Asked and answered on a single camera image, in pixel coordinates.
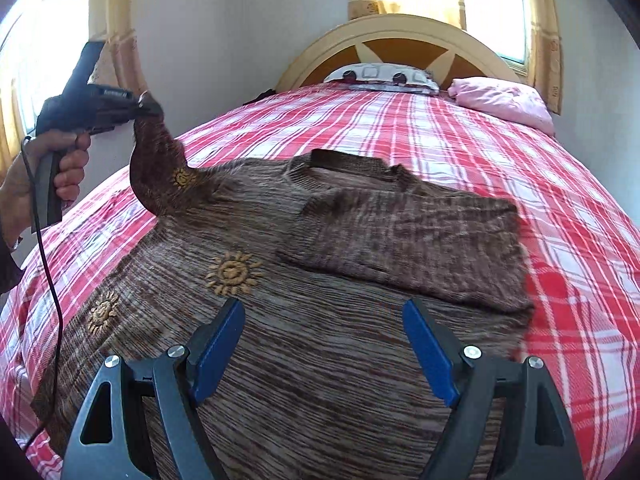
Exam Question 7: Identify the bright window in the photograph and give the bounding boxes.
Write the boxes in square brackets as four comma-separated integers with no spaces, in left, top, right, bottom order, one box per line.
[0,0,93,128]
[462,0,531,75]

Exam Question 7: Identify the white patterned pillow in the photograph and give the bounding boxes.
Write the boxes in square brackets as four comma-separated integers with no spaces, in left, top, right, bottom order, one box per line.
[323,62,441,96]

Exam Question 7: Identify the red plaid bedspread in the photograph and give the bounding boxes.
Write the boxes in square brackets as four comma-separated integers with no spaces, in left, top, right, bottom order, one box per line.
[0,81,640,480]

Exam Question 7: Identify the black cable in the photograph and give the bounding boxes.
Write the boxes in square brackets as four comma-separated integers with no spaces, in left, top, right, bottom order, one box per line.
[19,135,64,450]

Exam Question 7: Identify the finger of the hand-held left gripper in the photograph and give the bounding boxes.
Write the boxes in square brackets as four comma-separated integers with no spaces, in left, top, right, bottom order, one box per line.
[131,92,164,122]

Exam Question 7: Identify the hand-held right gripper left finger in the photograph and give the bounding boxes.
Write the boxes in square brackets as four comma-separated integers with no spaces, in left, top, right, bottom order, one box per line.
[60,296,247,480]

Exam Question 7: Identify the cream and brown headboard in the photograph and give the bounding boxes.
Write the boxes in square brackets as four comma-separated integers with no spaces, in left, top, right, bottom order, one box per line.
[275,14,523,92]

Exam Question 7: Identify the pink pillow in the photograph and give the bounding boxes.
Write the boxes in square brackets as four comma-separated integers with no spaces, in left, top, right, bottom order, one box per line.
[446,76,556,137]

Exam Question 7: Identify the brown knitted sweater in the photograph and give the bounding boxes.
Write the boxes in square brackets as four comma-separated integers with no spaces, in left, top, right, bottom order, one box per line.
[31,91,535,480]

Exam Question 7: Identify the person's left hand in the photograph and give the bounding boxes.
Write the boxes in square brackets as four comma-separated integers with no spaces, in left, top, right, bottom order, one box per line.
[0,129,92,242]

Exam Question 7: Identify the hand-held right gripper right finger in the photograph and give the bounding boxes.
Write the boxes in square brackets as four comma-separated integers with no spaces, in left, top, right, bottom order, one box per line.
[401,298,585,480]

